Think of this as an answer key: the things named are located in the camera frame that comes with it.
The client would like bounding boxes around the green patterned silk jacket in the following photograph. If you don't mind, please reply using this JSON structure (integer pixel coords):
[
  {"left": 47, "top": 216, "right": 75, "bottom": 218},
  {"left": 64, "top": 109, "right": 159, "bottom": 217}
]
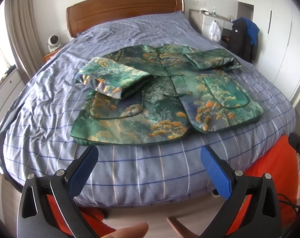
[{"left": 70, "top": 44, "right": 264, "bottom": 145}]

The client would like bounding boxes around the person's left hand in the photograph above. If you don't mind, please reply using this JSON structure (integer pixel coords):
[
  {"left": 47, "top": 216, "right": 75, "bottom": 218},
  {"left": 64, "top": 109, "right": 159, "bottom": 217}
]
[{"left": 103, "top": 222, "right": 149, "bottom": 238}]

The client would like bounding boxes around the white wardrobe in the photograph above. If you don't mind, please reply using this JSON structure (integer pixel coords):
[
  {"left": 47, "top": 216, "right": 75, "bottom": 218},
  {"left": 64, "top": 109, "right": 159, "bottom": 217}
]
[{"left": 238, "top": 0, "right": 300, "bottom": 105}]

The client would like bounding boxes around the blue checked bed cover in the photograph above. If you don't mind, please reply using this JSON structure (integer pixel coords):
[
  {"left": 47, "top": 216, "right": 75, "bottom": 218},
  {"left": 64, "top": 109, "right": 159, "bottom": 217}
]
[{"left": 0, "top": 12, "right": 296, "bottom": 207}]

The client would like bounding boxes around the dark jacket on chair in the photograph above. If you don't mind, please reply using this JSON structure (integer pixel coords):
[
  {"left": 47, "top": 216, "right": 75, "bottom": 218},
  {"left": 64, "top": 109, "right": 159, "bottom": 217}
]
[{"left": 227, "top": 20, "right": 258, "bottom": 62}]

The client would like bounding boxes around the blue garment on chair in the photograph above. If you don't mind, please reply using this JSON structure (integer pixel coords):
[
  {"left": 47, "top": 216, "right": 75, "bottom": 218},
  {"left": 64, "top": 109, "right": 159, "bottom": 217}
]
[{"left": 232, "top": 17, "right": 259, "bottom": 46}]

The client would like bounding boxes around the white plastic bag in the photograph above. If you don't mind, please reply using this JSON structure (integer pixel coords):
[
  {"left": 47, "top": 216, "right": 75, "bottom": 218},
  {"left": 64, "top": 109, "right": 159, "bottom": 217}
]
[{"left": 209, "top": 20, "right": 221, "bottom": 43}]

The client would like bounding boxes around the white window cabinet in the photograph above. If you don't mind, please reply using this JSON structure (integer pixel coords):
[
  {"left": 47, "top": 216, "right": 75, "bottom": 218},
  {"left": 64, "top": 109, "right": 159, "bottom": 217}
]
[{"left": 0, "top": 69, "right": 25, "bottom": 121}]

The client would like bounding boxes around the grey white desk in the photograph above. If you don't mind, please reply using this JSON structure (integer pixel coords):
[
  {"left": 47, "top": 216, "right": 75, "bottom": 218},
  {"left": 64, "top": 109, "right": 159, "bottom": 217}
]
[{"left": 189, "top": 9, "right": 233, "bottom": 48}]

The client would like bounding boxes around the wooden nightstand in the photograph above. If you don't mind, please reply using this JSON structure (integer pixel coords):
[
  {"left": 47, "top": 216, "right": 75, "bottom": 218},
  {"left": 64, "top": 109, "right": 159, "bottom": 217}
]
[{"left": 43, "top": 47, "right": 61, "bottom": 63}]

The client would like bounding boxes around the small white fan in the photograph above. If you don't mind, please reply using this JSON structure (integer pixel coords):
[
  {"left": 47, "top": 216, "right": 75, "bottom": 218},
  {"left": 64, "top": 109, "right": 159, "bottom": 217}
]
[{"left": 47, "top": 35, "right": 62, "bottom": 52}]

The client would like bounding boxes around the brown wooden headboard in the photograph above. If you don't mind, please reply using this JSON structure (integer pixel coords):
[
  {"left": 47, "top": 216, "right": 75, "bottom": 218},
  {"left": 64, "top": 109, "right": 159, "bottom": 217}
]
[{"left": 66, "top": 0, "right": 184, "bottom": 38}]

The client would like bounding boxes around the beige curtain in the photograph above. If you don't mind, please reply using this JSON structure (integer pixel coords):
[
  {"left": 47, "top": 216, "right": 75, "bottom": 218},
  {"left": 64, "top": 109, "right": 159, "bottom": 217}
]
[{"left": 4, "top": 0, "right": 44, "bottom": 83}]

